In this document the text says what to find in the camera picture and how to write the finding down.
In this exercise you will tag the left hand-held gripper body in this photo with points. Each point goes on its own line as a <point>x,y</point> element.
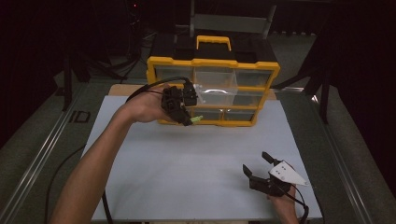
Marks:
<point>176,99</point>

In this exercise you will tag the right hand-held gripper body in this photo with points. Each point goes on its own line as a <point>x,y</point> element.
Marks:
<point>274,186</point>

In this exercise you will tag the small green plastic stick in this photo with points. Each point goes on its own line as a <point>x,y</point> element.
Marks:
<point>196,118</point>

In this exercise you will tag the clear plastic drawer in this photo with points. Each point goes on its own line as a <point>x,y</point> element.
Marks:
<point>218,95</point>

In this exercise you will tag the yellow black organizer cabinet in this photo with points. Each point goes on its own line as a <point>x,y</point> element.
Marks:
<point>211,62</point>

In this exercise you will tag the person's right hand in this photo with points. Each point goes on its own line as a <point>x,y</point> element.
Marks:
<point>285,203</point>

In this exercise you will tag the person's left hand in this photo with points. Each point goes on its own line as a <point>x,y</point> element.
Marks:
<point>146,107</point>

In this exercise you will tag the grid of clear drawers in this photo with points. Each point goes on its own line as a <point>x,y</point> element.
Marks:
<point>252,77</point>

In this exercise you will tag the black stand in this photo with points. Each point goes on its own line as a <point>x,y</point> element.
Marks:
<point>324,102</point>
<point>66,90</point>

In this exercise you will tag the grey metal stand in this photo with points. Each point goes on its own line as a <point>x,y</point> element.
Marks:
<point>230,23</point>

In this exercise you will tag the aluminium rail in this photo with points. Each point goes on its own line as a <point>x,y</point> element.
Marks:
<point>43,155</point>
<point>339,161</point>

